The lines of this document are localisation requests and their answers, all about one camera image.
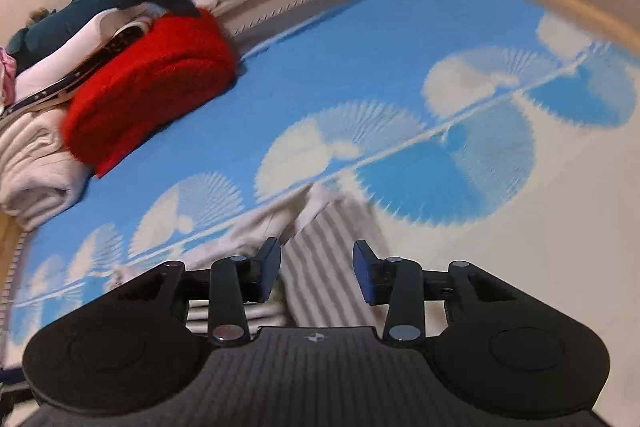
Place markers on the dark teal shark plush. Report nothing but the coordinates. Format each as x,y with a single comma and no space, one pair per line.
100,2

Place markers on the white and striped small garment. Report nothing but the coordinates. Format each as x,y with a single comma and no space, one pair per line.
325,257

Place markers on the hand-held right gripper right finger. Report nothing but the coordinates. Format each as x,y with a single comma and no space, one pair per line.
364,272

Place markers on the pink and white cloth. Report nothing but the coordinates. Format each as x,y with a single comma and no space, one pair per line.
6,72

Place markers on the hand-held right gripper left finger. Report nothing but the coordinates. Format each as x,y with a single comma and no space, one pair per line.
269,269

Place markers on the red folded blanket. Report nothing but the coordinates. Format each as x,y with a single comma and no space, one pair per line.
155,82

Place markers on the cream folded blanket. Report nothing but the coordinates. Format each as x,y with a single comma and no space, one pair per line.
35,162

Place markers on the blue fan print bedsheet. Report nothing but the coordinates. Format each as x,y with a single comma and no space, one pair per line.
350,72

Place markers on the dark patterned folded cloth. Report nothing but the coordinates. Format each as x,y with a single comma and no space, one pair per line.
85,69

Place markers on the white folded bedding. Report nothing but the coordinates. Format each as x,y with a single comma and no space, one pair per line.
75,49

